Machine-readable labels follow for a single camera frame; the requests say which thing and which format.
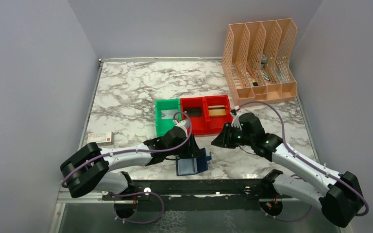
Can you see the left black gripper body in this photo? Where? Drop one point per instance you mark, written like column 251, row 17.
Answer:
column 187, row 151

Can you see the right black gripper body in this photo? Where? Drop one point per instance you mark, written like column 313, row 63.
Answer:
column 238, row 137

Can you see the green plastic bin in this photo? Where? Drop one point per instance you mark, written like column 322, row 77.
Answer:
column 162, row 126

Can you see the red double bin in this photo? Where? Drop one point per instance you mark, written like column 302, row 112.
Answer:
column 205, row 124

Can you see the navy blue card holder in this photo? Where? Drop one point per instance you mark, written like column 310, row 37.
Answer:
column 192, row 166

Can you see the peach desk file organizer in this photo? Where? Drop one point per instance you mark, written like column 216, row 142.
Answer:
column 256, row 60

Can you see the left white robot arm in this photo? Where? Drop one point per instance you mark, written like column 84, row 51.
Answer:
column 90, row 169

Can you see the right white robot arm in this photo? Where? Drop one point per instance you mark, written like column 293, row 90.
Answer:
column 338, row 196

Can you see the silver VIP card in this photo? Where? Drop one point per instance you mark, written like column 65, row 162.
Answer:
column 168, row 114

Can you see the black card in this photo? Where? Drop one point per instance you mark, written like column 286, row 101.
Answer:
column 193, row 111

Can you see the gold striped card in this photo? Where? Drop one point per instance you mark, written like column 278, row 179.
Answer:
column 217, row 110

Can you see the green marker pen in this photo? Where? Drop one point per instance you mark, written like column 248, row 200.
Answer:
column 266, row 77

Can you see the red pencil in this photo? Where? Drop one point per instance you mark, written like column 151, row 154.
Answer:
column 251, row 74

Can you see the round grey tin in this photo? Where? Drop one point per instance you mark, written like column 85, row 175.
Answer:
column 264, row 60

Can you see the white red small box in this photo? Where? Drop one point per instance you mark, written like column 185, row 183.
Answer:
column 103, row 138

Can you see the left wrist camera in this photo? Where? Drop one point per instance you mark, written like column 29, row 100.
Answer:
column 184, row 125

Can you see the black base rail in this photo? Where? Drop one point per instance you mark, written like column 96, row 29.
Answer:
column 196, row 195

